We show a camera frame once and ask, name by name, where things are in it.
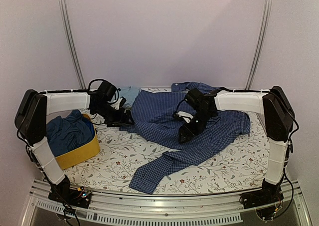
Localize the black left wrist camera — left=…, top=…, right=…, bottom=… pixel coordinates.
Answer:
left=96, top=81, right=117, bottom=102

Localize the dark blue garment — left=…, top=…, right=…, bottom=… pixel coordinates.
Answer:
left=46, top=110, right=95, bottom=157

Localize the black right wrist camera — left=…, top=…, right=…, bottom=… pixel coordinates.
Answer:
left=184, top=88, right=204, bottom=110

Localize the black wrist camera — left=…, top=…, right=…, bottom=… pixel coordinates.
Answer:
left=184, top=88, right=204, bottom=110
left=96, top=81, right=117, bottom=102

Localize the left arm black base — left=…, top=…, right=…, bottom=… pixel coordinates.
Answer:
left=48, top=184, right=92, bottom=209

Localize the left aluminium frame post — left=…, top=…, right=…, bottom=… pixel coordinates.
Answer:
left=58, top=0, right=86, bottom=89

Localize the blue checkered shirt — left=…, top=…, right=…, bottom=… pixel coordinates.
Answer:
left=120, top=82, right=251, bottom=194

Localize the aluminium frame post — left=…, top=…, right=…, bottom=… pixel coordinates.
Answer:
left=58, top=0, right=86, bottom=89
left=245, top=0, right=273, bottom=90

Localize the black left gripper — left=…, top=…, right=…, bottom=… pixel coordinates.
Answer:
left=94, top=102, right=135, bottom=127

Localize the floral patterned table cloth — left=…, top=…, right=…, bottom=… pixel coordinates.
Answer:
left=44, top=87, right=282, bottom=195

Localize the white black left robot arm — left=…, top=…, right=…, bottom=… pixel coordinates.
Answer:
left=14, top=89, right=134, bottom=203

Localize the right aluminium frame post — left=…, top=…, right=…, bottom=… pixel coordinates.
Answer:
left=245, top=0, right=273, bottom=90

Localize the light blue t-shirt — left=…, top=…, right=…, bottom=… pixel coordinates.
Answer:
left=119, top=86, right=141, bottom=108

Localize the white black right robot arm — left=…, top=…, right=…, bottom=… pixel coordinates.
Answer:
left=173, top=86, right=299, bottom=185

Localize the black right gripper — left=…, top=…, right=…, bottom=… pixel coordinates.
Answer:
left=178, top=109, right=215, bottom=143

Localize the yellow laundry basket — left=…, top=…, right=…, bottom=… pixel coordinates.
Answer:
left=55, top=114, right=100, bottom=170

